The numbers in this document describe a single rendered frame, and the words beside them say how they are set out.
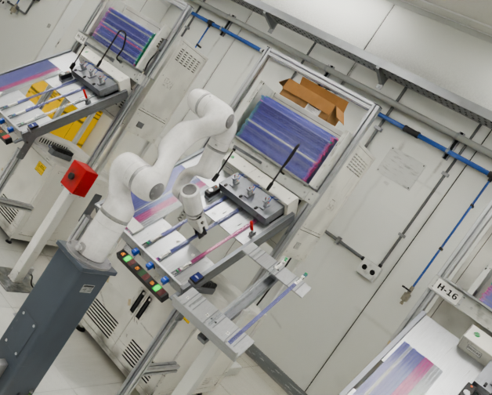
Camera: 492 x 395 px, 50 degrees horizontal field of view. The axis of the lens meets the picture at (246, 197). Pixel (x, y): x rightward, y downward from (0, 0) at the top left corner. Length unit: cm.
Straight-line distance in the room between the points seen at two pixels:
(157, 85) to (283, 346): 215
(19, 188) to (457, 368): 273
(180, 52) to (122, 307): 172
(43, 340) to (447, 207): 283
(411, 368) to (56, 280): 140
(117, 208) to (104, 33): 202
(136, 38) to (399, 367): 251
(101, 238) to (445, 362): 143
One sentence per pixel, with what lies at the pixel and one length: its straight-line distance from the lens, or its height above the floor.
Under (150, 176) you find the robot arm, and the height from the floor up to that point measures 110.
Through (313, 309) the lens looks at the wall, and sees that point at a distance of 416.
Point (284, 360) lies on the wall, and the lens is 425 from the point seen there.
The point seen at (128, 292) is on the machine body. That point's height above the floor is 38.
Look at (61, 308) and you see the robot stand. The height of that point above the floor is 51.
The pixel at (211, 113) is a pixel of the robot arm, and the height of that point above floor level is 141.
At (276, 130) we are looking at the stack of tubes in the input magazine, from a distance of 280.
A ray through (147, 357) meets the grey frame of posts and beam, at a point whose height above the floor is 38.
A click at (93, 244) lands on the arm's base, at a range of 205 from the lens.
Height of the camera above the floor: 141
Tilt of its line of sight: 5 degrees down
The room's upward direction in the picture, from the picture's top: 34 degrees clockwise
